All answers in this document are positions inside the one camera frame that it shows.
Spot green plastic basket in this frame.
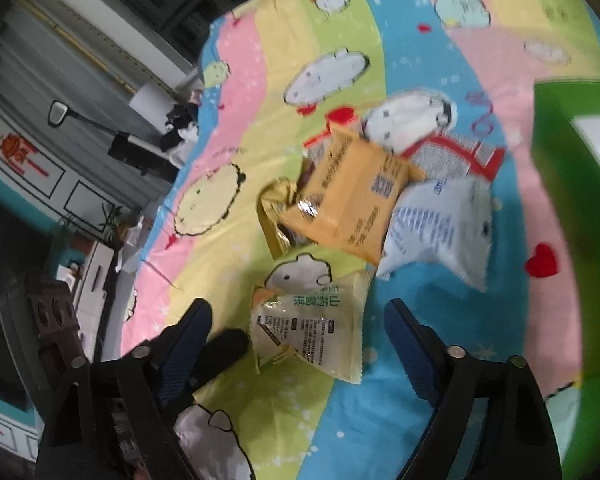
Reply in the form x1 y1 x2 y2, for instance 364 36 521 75
530 77 600 480

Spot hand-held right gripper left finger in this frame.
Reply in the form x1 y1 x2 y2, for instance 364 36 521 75
35 299 251 480

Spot gold foil snack packet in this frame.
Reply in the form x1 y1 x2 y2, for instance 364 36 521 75
256 160 331 261

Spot red door ornament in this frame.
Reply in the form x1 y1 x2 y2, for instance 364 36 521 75
0 130 51 178

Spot black and white cloth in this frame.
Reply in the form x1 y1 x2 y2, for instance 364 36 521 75
161 87 203 166

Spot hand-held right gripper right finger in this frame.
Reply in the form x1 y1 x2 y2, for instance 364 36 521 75
384 299 566 480

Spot grey wardrobe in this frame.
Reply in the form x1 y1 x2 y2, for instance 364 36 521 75
0 0 201 226

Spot white blue-print snack packet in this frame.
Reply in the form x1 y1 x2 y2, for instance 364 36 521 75
376 175 496 293

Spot cartoon printed bed sheet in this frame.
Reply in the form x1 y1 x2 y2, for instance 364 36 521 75
120 0 600 480

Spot orange snack packet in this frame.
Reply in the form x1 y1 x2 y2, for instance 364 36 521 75
280 127 428 266

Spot white drawer cabinet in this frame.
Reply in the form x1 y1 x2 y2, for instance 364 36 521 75
72 240 118 311

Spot dark brown block with holes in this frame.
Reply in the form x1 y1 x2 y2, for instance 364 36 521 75
25 280 88 366

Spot green potted plant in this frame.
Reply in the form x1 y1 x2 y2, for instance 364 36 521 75
60 205 141 246

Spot black screen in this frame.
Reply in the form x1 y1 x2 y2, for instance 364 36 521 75
0 195 56 311

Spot red-bordered grey snack packet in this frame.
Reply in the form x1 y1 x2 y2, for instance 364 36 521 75
400 132 506 181

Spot beige green snack packet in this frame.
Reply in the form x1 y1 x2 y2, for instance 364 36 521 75
250 270 376 386

